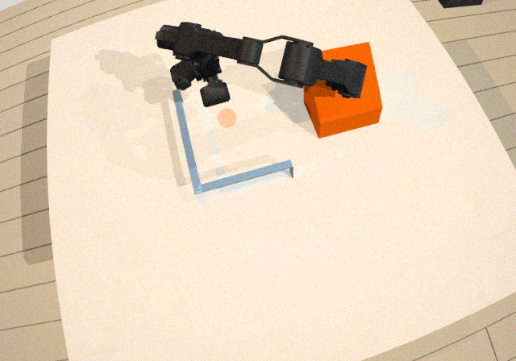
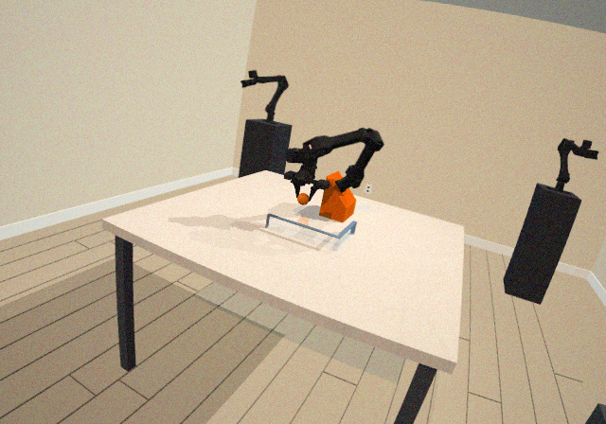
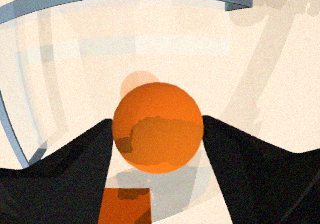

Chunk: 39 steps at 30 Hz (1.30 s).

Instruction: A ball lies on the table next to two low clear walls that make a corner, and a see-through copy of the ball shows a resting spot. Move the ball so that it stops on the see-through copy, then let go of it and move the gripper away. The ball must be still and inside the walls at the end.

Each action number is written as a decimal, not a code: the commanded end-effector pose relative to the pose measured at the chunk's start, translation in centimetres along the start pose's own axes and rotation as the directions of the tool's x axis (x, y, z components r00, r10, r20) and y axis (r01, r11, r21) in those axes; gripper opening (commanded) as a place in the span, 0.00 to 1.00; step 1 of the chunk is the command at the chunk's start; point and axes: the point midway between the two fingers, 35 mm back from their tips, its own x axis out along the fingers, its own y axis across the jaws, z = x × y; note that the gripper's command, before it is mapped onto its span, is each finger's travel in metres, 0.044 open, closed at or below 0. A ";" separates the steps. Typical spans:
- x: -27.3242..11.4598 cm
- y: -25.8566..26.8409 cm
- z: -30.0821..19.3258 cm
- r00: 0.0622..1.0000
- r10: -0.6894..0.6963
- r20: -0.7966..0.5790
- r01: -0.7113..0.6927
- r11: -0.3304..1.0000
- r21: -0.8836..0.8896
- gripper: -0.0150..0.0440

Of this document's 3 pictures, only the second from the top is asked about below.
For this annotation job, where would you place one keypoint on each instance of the light blue l-shaped low wall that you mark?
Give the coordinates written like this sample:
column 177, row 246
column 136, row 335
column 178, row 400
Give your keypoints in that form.
column 339, row 236

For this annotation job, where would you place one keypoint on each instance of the clear l-shaped low wall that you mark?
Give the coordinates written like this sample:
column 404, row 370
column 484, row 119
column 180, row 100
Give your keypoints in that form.
column 308, row 235

